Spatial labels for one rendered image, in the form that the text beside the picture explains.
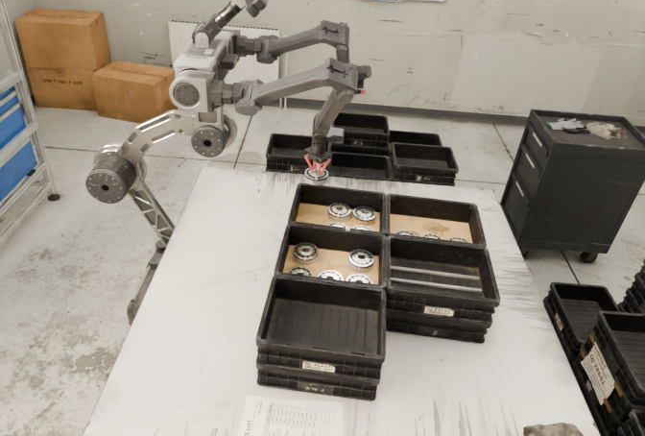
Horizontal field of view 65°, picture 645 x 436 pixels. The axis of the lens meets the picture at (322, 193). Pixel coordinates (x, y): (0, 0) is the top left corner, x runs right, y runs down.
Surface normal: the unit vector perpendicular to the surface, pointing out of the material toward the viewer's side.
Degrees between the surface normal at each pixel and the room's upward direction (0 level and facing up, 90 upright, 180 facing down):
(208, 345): 0
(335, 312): 0
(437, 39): 90
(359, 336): 0
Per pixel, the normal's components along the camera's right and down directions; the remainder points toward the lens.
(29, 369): 0.07, -0.82
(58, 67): 0.06, 0.59
